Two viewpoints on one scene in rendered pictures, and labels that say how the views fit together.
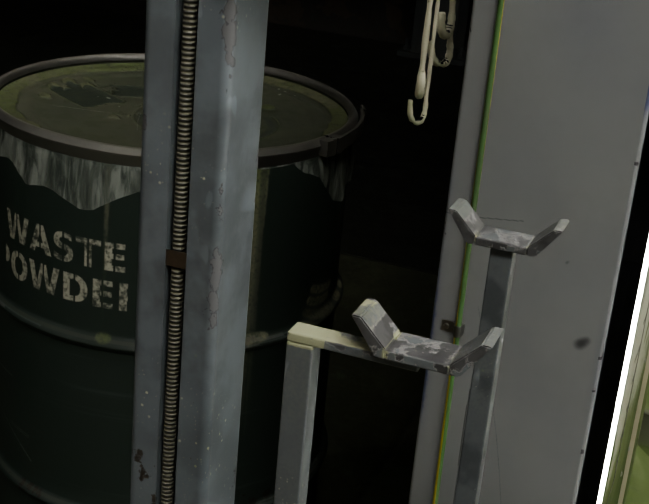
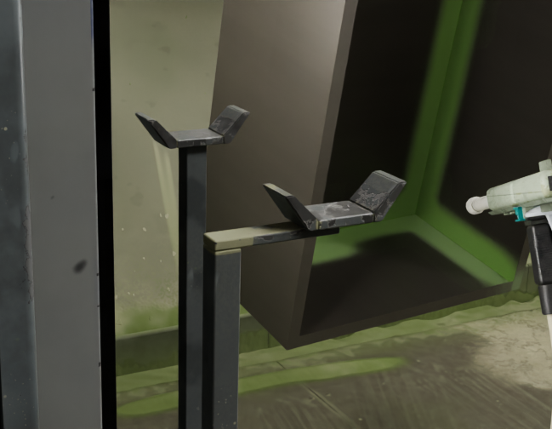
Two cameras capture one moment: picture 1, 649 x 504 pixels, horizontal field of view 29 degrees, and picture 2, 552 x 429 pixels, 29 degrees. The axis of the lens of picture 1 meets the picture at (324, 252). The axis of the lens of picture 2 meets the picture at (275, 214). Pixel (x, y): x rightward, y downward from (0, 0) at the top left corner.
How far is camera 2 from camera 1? 48 cm
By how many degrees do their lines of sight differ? 44
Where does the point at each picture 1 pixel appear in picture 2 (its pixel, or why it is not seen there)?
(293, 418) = (227, 332)
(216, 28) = not seen: outside the picture
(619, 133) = (74, 65)
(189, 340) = (7, 325)
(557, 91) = not seen: hidden behind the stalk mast
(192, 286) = (4, 260)
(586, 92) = (37, 34)
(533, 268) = not seen: hidden behind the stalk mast
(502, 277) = (201, 173)
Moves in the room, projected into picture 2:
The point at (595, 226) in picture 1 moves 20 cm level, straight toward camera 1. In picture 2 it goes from (71, 156) to (160, 205)
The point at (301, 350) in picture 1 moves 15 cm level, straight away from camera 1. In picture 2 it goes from (230, 255) to (61, 197)
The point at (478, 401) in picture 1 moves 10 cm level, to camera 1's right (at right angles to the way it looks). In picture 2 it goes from (195, 299) to (285, 268)
